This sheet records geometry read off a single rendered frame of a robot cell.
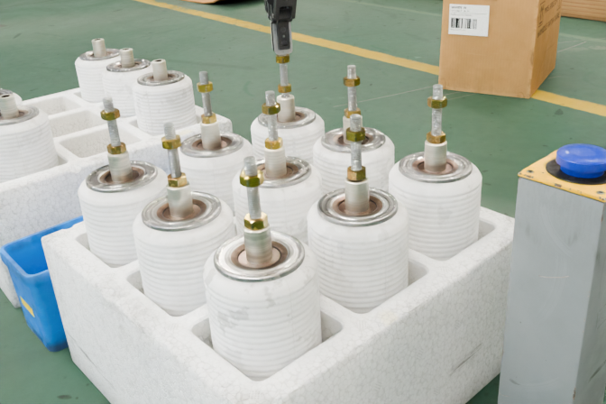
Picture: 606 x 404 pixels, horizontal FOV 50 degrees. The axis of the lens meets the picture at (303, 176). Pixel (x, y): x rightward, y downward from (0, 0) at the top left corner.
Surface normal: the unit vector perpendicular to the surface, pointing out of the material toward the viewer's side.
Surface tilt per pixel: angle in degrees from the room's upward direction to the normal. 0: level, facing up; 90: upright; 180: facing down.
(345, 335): 0
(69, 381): 0
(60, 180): 90
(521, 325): 90
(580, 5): 90
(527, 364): 90
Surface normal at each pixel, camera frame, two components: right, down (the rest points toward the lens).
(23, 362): -0.05, -0.91
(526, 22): -0.53, 0.38
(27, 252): 0.66, 0.25
